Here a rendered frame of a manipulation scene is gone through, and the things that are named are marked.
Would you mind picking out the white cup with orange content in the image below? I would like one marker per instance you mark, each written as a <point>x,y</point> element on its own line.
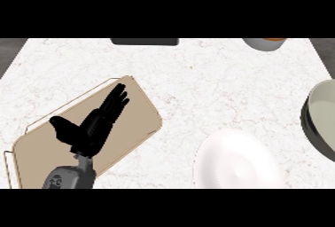
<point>264,44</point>

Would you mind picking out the dark grey flat appliance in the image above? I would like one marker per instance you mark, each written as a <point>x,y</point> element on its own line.
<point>145,41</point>

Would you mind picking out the dark rimmed pale bowl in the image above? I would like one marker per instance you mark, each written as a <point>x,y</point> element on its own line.
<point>322,118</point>

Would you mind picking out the white plate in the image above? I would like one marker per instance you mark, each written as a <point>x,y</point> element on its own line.
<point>238,162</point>

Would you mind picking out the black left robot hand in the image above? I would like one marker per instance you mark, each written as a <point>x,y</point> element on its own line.
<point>93,130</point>

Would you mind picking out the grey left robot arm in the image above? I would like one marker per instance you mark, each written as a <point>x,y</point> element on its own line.
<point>69,176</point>

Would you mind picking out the tan cutting board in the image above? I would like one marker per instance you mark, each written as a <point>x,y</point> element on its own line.
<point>126,130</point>

